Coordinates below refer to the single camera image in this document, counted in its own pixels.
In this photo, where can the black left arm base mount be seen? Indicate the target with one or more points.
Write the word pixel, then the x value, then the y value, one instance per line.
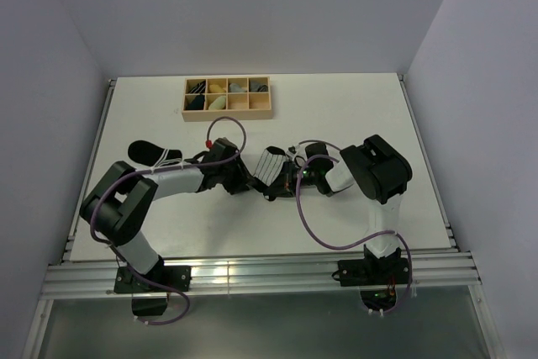
pixel 170 279

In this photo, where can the dark grey rolled socks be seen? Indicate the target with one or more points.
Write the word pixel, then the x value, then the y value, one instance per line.
pixel 258 86

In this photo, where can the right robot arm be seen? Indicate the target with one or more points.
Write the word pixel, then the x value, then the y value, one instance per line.
pixel 381 173

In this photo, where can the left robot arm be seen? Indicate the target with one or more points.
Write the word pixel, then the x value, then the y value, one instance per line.
pixel 116 208

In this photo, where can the black striped rolled socks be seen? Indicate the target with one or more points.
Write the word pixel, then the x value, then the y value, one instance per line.
pixel 198 88

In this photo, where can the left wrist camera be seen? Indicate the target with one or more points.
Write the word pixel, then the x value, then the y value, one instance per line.
pixel 221 150

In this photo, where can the cream rolled socks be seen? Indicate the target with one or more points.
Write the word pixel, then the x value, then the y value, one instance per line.
pixel 218 103

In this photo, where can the white black-striped sock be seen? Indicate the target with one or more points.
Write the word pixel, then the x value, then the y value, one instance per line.
pixel 268 169

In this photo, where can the wooden compartment box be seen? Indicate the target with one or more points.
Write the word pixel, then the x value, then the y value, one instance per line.
pixel 242 106

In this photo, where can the grey yellow rolled socks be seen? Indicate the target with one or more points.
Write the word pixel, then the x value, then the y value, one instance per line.
pixel 236 88

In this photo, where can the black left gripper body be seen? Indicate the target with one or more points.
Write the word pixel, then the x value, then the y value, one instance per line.
pixel 234 176

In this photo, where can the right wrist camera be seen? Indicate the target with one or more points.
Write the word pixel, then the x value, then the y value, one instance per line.
pixel 316 149

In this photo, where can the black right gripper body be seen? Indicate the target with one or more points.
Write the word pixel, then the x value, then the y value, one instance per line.
pixel 291 175

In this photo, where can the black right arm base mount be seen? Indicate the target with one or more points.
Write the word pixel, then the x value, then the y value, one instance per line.
pixel 372 272

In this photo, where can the dark teal rolled socks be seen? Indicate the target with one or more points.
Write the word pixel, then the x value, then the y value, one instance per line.
pixel 196 104

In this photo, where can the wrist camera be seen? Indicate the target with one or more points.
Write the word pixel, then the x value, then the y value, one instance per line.
pixel 316 149
pixel 221 150

